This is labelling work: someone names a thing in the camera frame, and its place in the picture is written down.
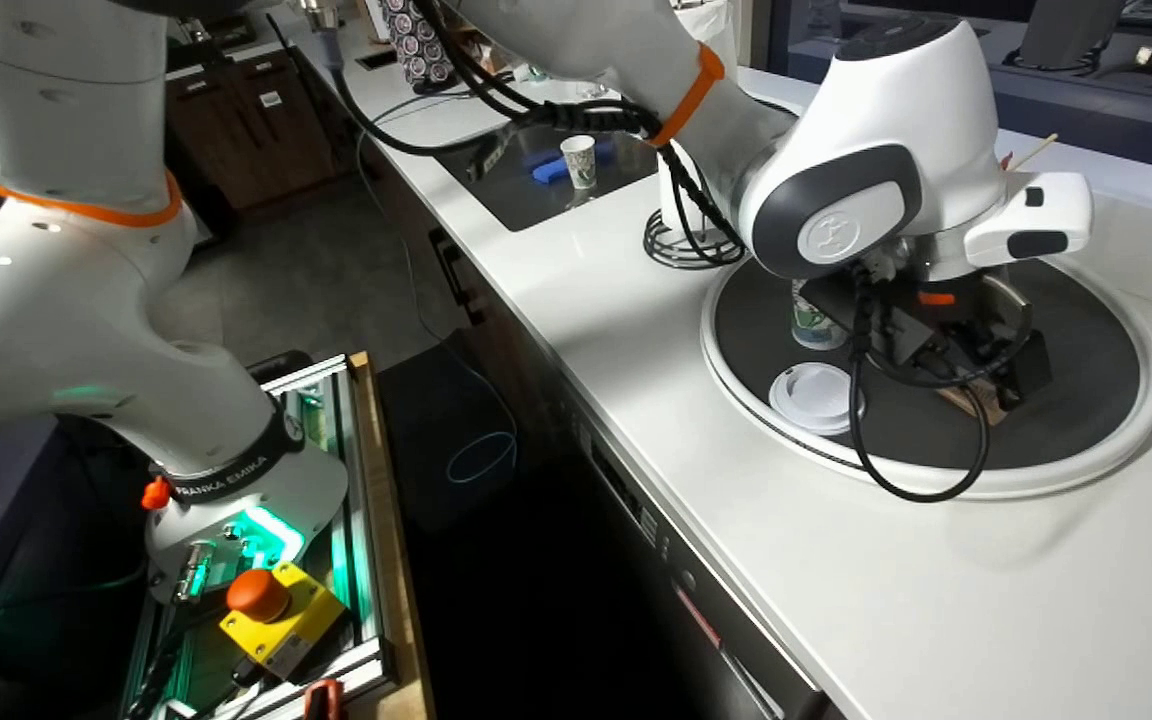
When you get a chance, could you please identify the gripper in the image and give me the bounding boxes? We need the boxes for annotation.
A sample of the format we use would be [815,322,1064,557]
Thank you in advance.
[921,280,1054,407]

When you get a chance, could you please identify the brown sachet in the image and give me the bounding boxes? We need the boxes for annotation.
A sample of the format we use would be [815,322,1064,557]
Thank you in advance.
[936,382,1009,428]

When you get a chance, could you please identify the white plastic cup lid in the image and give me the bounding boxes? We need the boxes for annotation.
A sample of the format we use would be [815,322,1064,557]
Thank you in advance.
[768,361,866,437]

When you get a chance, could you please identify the paper coffee cup green print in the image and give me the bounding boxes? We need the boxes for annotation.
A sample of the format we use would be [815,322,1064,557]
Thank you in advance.
[790,279,850,352]

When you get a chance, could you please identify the small paper cup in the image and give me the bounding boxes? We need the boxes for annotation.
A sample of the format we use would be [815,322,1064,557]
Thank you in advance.
[560,134,599,192]

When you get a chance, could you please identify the round white and black tray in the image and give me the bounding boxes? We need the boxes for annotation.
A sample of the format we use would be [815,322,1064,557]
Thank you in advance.
[700,254,1152,501]

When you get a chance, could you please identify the wooden stir stick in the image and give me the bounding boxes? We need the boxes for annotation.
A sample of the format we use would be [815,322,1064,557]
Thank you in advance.
[1002,132,1060,172]

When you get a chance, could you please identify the dishwasher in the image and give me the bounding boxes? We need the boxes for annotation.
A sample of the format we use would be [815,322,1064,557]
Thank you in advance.
[561,395,829,720]

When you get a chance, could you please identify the blue sponge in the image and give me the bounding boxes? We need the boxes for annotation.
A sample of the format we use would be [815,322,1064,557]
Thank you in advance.
[530,140,619,187]

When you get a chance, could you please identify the sink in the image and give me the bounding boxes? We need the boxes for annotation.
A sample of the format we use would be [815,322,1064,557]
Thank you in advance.
[434,118,665,234]

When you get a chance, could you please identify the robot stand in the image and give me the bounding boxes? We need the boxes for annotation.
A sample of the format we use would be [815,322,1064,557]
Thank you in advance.
[121,350,437,720]

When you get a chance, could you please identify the patterned tumbler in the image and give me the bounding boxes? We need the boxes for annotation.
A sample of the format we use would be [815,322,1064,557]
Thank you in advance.
[380,0,459,93]

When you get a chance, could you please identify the red clamp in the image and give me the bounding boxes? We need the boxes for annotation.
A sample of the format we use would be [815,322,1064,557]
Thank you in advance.
[303,677,346,720]

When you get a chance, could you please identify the yellow emergency stop button box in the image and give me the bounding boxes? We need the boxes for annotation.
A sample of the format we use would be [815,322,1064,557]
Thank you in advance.
[218,562,348,682]

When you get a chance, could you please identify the brown wooden cabinet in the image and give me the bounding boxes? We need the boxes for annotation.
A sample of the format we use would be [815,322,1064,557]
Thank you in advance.
[165,48,339,213]

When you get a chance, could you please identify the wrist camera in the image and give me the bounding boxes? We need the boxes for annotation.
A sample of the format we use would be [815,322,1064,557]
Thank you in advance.
[804,275,943,369]

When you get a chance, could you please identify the black wire holder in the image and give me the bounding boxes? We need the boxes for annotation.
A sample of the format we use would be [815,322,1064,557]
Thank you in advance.
[642,207,748,272]

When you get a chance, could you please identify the black drawer handle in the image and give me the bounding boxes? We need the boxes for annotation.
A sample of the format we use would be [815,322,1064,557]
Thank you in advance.
[429,227,489,327]

